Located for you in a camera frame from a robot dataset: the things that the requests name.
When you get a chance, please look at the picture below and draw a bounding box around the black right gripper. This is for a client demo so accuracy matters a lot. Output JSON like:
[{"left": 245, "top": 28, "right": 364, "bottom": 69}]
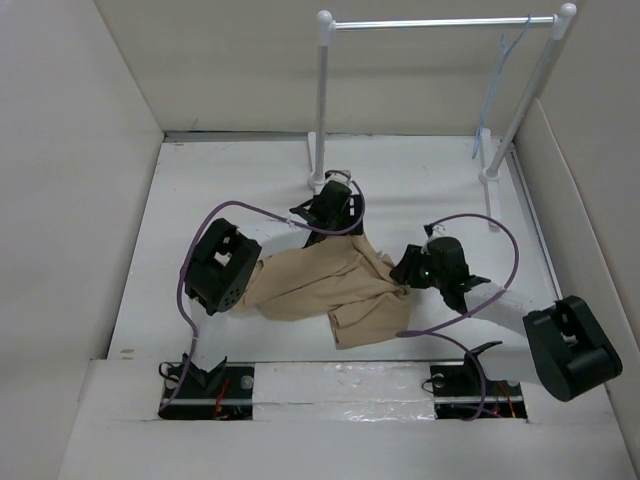
[{"left": 388, "top": 243, "right": 447, "bottom": 290}]

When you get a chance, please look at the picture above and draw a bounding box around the beige t shirt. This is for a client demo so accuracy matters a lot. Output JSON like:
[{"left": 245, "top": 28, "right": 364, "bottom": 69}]
[{"left": 233, "top": 234, "right": 412, "bottom": 350}]

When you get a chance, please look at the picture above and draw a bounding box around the blue wire hanger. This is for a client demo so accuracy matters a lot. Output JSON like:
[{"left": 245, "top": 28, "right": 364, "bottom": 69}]
[{"left": 471, "top": 15, "right": 532, "bottom": 159}]

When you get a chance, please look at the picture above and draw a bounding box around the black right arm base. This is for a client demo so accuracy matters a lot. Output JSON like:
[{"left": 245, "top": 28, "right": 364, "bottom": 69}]
[{"left": 421, "top": 341, "right": 528, "bottom": 421}]

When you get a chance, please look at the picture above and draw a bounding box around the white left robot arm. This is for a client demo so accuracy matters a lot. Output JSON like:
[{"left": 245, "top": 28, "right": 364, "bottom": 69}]
[{"left": 176, "top": 179, "right": 366, "bottom": 397}]

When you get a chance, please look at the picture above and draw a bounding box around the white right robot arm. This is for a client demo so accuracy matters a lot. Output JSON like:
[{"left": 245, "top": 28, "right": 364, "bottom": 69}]
[{"left": 390, "top": 237, "right": 623, "bottom": 402}]

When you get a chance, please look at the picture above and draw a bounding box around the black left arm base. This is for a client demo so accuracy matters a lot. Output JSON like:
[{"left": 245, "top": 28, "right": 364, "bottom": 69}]
[{"left": 158, "top": 358, "right": 255, "bottom": 421}]

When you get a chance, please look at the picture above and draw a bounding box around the white clothes rack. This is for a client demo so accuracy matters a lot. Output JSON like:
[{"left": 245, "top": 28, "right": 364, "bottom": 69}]
[{"left": 305, "top": 2, "right": 579, "bottom": 234}]

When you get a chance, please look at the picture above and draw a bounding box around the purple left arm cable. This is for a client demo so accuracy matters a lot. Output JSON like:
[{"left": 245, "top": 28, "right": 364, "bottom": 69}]
[{"left": 167, "top": 169, "right": 366, "bottom": 409}]

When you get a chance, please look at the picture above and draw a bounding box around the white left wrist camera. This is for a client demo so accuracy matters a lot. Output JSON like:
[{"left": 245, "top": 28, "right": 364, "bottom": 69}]
[{"left": 325, "top": 170, "right": 352, "bottom": 187}]

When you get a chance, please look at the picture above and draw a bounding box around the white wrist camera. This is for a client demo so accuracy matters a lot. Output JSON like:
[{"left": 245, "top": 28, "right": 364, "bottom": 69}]
[
  {"left": 325, "top": 170, "right": 352, "bottom": 187},
  {"left": 423, "top": 223, "right": 447, "bottom": 242}
]

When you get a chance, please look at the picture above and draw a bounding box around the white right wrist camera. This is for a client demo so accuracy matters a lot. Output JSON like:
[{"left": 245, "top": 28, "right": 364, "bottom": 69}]
[{"left": 423, "top": 223, "right": 447, "bottom": 242}]

